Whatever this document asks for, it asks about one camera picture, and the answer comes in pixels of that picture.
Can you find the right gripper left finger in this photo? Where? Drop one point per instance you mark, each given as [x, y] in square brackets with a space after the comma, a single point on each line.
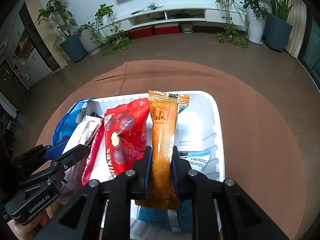
[141, 181]

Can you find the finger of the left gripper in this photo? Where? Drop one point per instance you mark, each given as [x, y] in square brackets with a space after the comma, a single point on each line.
[69, 159]
[55, 151]

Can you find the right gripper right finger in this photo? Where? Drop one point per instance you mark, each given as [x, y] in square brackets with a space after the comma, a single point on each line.
[179, 176]

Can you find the dark blue snack packet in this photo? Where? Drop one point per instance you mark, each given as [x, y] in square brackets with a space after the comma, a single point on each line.
[68, 123]

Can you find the red chocolate snack bag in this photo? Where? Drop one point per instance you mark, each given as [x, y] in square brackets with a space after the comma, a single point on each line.
[125, 135]

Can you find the light blue snack packet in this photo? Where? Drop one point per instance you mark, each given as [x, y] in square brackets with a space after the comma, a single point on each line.
[180, 220]

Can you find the orange snack stick packet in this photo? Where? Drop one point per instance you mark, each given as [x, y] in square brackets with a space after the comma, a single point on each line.
[164, 108]

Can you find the white plastic tray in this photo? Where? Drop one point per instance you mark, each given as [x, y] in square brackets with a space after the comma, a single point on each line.
[198, 128]

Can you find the left plant blue pot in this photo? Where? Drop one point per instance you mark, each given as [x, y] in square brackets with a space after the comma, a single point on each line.
[57, 11]

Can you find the left red storage box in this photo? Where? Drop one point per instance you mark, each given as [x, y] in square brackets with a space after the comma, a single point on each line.
[141, 32]

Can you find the red storage box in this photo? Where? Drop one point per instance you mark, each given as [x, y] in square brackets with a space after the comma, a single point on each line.
[141, 32]
[168, 28]

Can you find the right red storage box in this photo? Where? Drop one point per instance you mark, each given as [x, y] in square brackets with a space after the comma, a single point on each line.
[168, 28]

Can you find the trailing vine plant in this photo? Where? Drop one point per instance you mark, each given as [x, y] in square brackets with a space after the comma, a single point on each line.
[231, 22]

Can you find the white TV cabinet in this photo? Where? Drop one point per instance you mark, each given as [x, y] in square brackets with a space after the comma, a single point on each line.
[212, 14]

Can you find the tall plant blue pot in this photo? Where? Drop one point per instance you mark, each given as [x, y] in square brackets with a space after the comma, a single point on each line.
[278, 30]

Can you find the plant in white pot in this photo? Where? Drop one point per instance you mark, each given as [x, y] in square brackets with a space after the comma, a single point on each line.
[257, 14]

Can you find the beige curtain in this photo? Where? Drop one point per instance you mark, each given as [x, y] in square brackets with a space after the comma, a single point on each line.
[297, 18]

